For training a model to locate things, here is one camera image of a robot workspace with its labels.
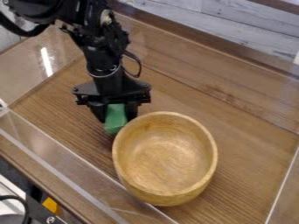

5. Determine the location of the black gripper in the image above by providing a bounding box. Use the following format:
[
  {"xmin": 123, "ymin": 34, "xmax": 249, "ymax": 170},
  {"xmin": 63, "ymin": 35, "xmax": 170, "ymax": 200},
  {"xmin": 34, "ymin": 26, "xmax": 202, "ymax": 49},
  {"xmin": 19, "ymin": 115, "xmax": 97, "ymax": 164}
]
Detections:
[{"xmin": 73, "ymin": 71, "xmax": 151, "ymax": 123}]

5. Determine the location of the green rectangular block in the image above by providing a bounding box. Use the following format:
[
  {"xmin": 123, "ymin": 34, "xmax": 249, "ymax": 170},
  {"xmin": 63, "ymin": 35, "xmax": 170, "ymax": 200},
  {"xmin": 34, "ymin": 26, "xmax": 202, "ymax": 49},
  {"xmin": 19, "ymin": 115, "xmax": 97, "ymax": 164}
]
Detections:
[{"xmin": 105, "ymin": 104, "xmax": 127, "ymax": 135}]

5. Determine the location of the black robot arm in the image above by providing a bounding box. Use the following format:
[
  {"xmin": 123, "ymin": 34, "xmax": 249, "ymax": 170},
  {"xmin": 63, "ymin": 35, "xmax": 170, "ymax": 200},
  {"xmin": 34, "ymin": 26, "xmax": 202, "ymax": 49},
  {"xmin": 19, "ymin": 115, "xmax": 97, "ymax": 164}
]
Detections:
[{"xmin": 0, "ymin": 0, "xmax": 151, "ymax": 123}]

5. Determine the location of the brown wooden bowl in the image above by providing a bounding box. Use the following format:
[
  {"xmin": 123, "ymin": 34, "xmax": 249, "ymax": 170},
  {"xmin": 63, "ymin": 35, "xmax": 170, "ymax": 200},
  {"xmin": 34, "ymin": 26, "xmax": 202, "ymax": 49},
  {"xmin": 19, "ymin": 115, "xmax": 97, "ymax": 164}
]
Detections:
[{"xmin": 113, "ymin": 111, "xmax": 219, "ymax": 207}]

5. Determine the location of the yellow and black device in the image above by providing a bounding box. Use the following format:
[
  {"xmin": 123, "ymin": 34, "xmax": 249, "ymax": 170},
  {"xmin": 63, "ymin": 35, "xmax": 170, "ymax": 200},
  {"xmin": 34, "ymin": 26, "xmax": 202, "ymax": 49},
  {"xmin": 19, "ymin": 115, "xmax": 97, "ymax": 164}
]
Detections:
[{"xmin": 26, "ymin": 197, "xmax": 73, "ymax": 224}]

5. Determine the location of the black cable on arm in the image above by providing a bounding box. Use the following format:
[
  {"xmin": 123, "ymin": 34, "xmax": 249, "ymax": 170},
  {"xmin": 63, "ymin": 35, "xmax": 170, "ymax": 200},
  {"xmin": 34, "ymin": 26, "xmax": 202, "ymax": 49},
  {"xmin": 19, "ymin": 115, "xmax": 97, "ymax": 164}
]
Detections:
[{"xmin": 121, "ymin": 51, "xmax": 143, "ymax": 79}]

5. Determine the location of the clear acrylic tray wall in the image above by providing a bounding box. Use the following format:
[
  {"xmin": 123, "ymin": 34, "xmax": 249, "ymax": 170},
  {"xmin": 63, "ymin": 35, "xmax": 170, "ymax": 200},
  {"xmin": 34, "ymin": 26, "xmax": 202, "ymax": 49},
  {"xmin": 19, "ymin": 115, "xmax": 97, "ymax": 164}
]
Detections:
[{"xmin": 0, "ymin": 100, "xmax": 179, "ymax": 224}]

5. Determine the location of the black cable bottom left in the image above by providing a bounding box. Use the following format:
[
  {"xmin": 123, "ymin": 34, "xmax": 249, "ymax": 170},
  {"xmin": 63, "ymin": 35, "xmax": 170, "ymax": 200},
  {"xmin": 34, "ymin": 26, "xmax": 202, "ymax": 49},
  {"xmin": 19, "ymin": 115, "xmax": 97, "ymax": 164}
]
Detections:
[{"xmin": 0, "ymin": 194, "xmax": 31, "ymax": 224}]

